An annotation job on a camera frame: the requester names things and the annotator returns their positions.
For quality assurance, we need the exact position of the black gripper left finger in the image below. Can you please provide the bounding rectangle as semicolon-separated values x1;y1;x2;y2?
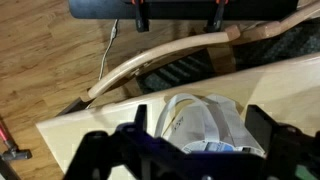
63;104;158;180

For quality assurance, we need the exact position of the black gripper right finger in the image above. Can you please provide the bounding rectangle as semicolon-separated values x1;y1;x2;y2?
244;104;320;180

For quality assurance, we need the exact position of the white canvas tote bag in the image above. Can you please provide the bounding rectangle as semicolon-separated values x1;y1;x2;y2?
154;93;267;158

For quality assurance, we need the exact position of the blue white box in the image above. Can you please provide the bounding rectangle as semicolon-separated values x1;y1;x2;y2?
181;139;235;155

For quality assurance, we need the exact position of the dark chair cushion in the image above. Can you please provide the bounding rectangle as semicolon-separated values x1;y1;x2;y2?
135;18;320;95

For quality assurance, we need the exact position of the black orange clamp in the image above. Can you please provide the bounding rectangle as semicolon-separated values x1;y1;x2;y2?
130;0;150;34
204;0;229;34

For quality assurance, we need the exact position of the black padded bar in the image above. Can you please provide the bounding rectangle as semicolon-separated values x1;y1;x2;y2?
67;0;300;21

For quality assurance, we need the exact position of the pink grey vacuum cleaner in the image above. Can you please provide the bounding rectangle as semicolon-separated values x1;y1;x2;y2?
0;121;33;163

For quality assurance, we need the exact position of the white cable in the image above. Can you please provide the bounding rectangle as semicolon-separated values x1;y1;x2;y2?
97;18;120;82

